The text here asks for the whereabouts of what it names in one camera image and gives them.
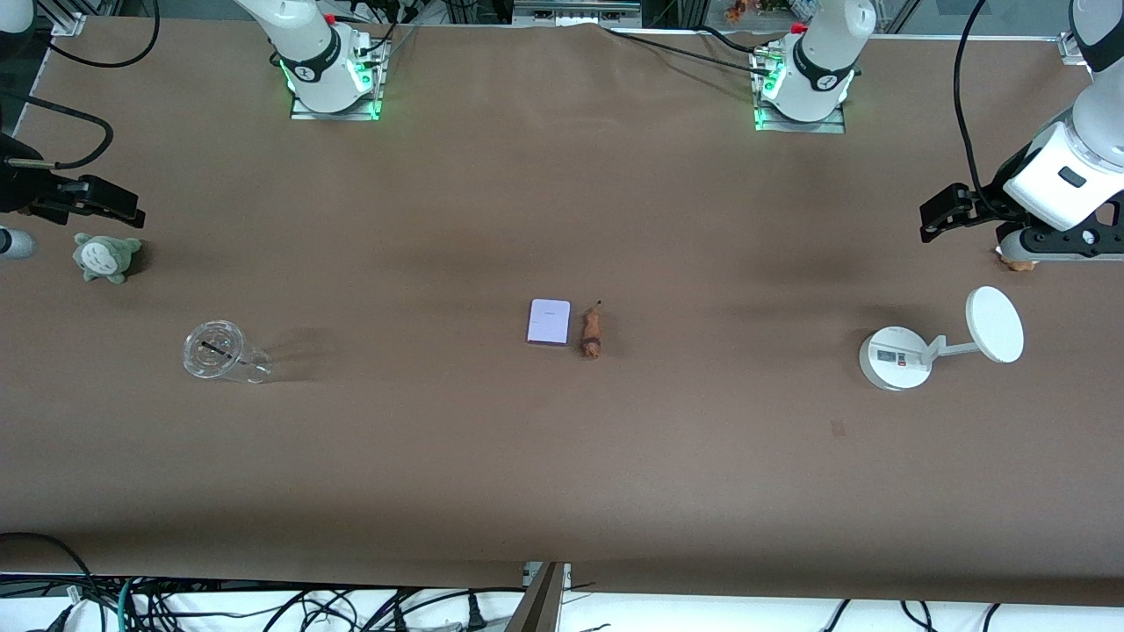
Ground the black cable across table edge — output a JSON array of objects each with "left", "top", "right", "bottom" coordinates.
[{"left": 602, "top": 25, "right": 775, "bottom": 78}]

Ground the brown table frame bracket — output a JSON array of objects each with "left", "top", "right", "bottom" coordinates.
[{"left": 504, "top": 561, "right": 573, "bottom": 632}]

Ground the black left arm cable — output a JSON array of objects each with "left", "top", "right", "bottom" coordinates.
[{"left": 955, "top": 0, "right": 1012, "bottom": 199}]

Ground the grey green plush toy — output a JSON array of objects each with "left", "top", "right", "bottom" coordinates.
[{"left": 73, "top": 232, "right": 142, "bottom": 284}]

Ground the white round desk lamp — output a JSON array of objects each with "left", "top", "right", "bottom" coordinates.
[{"left": 858, "top": 285, "right": 1026, "bottom": 392}]

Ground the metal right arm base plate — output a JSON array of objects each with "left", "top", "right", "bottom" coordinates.
[{"left": 288, "top": 33, "right": 387, "bottom": 122}]

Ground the clear plastic cup with straw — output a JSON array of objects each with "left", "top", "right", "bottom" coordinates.
[{"left": 182, "top": 320, "right": 274, "bottom": 384}]

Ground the brown lion statue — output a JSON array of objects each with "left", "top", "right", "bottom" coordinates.
[{"left": 579, "top": 299, "right": 608, "bottom": 360}]

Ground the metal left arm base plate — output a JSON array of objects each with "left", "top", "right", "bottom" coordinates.
[{"left": 752, "top": 46, "right": 847, "bottom": 135}]

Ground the black looped floor cable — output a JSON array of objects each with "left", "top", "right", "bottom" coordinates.
[{"left": 0, "top": 532, "right": 96, "bottom": 632}]

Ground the small lilac card box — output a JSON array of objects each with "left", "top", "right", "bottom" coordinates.
[{"left": 526, "top": 298, "right": 573, "bottom": 348}]

